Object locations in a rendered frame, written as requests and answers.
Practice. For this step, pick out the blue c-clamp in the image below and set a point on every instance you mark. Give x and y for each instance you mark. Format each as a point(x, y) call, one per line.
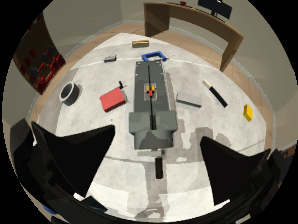
point(147, 55)

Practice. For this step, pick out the red rectangular block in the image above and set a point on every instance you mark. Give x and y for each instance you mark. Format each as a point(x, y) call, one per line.
point(112, 100)

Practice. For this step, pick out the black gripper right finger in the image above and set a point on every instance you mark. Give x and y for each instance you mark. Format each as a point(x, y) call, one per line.
point(226, 168)

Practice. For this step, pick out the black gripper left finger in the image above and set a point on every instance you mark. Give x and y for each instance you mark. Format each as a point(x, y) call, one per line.
point(78, 156)

